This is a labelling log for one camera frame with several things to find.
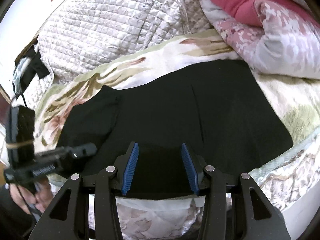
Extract person's left forearm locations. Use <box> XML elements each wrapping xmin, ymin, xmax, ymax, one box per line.
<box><xmin>0</xmin><ymin>184</ymin><xmax>34</xmax><ymax>239</ymax></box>

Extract light blue cloth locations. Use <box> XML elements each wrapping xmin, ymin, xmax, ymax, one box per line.
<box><xmin>12</xmin><ymin>56</ymin><xmax>33</xmax><ymax>94</ymax></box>

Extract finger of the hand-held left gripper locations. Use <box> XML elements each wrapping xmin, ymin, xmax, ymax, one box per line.
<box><xmin>66</xmin><ymin>143</ymin><xmax>98</xmax><ymax>158</ymax></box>

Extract dark cloth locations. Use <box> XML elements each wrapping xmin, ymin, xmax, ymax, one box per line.
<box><xmin>19</xmin><ymin>47</ymin><xmax>50</xmax><ymax>93</ymax></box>

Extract black cable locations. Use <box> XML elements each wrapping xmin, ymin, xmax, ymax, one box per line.
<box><xmin>10</xmin><ymin>90</ymin><xmax>29</xmax><ymax>110</ymax></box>

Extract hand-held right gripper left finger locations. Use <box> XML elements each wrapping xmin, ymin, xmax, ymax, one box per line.
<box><xmin>28</xmin><ymin>142</ymin><xmax>139</xmax><ymax>240</ymax></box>

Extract black pants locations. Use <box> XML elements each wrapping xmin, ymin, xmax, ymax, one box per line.
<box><xmin>59</xmin><ymin>59</ymin><xmax>293</xmax><ymax>201</ymax></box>

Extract pink floral comforter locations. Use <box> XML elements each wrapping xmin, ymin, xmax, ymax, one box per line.
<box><xmin>191</xmin><ymin>0</ymin><xmax>320</xmax><ymax>75</ymax></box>

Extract person's left hand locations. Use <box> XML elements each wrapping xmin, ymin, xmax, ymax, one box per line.
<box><xmin>10</xmin><ymin>177</ymin><xmax>53</xmax><ymax>217</ymax></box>

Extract floral fleece blanket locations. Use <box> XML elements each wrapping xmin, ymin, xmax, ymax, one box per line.
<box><xmin>34</xmin><ymin>29</ymin><xmax>320</xmax><ymax>240</ymax></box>

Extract white quilted bedspread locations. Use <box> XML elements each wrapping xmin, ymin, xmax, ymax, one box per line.
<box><xmin>24</xmin><ymin>0</ymin><xmax>213</xmax><ymax>110</ymax></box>

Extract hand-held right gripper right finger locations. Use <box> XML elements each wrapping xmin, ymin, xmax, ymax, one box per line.
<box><xmin>181</xmin><ymin>143</ymin><xmax>292</xmax><ymax>240</ymax></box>

